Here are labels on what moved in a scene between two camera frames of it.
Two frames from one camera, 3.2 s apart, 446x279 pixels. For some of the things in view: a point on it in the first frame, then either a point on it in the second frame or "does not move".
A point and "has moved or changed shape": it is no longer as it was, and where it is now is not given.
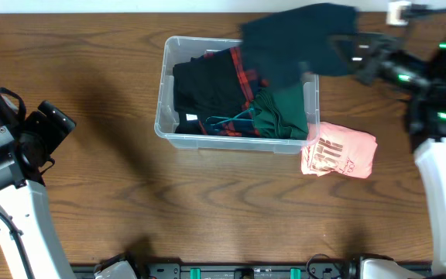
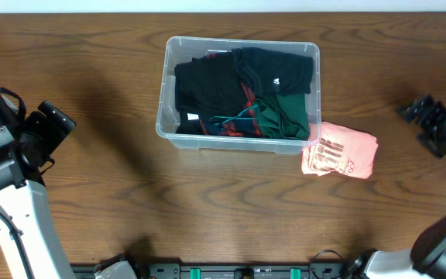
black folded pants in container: [189, 123] does not move
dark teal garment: [285, 45] has moved or changed shape
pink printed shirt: [332, 149] does not move
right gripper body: [385, 49] to [440, 132]
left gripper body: [39, 136] does not move
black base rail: [234, 270] does not move
